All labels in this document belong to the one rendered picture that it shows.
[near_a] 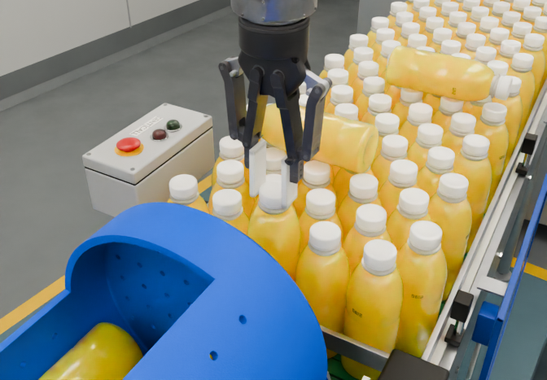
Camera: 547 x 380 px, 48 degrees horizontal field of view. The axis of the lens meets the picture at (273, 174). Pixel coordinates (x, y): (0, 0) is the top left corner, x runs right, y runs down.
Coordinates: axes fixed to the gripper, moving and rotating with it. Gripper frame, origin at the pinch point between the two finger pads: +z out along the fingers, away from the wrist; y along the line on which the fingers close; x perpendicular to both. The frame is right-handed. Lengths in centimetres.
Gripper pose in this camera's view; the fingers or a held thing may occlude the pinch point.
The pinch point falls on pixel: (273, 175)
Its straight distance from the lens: 74.7
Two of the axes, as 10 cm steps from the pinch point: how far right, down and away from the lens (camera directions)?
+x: 5.0, -4.8, 7.2
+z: 0.0, 8.3, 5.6
